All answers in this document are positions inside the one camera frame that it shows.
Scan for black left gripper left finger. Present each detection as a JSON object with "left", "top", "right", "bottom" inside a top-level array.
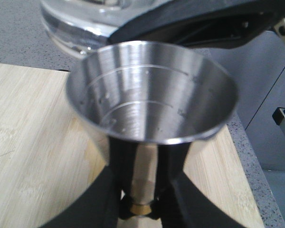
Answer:
[{"left": 43, "top": 137, "right": 138, "bottom": 228}]

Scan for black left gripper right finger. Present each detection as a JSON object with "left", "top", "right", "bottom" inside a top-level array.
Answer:
[{"left": 155, "top": 142, "right": 242, "bottom": 228}]

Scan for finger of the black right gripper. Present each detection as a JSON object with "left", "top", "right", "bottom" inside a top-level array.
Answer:
[{"left": 109, "top": 0, "right": 285, "bottom": 49}]

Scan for steel double jigger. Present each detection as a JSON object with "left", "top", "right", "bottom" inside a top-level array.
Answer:
[{"left": 66, "top": 41, "right": 238, "bottom": 222}]

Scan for clear glass beaker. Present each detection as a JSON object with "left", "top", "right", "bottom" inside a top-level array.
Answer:
[{"left": 40, "top": 0, "right": 160, "bottom": 58}]

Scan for light wooden cutting board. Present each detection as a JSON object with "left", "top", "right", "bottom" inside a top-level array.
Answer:
[{"left": 0, "top": 63, "right": 264, "bottom": 228}]

